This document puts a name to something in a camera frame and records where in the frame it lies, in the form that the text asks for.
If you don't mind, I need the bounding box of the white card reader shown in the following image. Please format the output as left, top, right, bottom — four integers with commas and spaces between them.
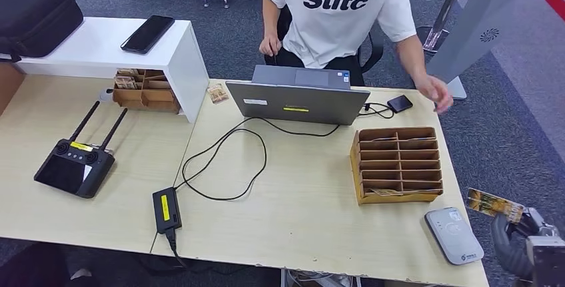
424, 206, 485, 266

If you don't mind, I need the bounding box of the cardboard slotted card organizer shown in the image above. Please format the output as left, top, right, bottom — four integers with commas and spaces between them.
349, 127, 444, 206

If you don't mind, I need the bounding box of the white cable bundle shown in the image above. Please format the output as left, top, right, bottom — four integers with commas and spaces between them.
282, 269, 358, 287

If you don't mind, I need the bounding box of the chrome stanchion post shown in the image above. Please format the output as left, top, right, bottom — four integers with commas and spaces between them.
416, 0, 471, 54

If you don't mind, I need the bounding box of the brown box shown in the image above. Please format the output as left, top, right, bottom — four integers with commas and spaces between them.
0, 62, 25, 116

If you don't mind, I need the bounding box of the small cardboard compartment organizer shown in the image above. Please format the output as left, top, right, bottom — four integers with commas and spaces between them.
112, 68, 182, 115

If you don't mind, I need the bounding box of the grey laptop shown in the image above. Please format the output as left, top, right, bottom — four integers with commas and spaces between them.
225, 65, 371, 126

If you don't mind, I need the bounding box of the grey kiosk stand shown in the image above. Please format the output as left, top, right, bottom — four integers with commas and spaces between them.
426, 0, 526, 101

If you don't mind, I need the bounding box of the black smartphone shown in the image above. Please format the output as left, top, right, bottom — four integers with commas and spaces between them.
120, 15, 176, 55

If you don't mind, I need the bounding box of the person's right hand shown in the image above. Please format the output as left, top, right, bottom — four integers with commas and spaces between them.
259, 35, 283, 57

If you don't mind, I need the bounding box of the black power adapter yellow label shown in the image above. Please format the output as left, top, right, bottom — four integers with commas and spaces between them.
152, 186, 183, 234

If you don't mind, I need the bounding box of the person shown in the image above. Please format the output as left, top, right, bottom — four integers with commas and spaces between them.
259, 0, 454, 115

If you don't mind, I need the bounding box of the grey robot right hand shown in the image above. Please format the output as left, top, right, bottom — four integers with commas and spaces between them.
507, 207, 562, 240

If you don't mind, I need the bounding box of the black remote controller with antennas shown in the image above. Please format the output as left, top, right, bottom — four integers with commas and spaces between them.
33, 101, 129, 199

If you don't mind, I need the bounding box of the black laptop power cable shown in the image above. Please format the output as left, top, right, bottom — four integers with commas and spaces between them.
174, 117, 342, 202

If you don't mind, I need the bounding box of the yellow patterned ID card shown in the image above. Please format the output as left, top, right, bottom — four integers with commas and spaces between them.
466, 188, 526, 224

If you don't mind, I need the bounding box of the thin black drive cable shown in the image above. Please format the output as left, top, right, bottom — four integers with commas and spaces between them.
356, 101, 395, 120

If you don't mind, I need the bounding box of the brown patterned card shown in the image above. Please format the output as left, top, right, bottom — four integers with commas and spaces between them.
207, 83, 230, 105

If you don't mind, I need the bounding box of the white desk shelf riser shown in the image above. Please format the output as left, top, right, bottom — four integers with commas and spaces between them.
14, 17, 210, 124

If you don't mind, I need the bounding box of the black office chair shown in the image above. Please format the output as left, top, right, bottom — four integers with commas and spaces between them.
265, 5, 385, 74

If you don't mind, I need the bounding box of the small black external drive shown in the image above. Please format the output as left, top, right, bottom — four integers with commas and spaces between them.
386, 94, 414, 115

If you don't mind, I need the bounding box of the black mains cord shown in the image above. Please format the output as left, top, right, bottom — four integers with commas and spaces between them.
150, 228, 191, 272

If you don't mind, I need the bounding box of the stack of patterned cards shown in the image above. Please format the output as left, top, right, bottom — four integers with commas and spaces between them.
113, 75, 138, 91

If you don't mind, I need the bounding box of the black carrying case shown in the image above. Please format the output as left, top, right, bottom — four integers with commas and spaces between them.
0, 0, 85, 62

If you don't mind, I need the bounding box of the person's left hand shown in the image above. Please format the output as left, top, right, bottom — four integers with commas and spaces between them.
414, 74, 454, 115

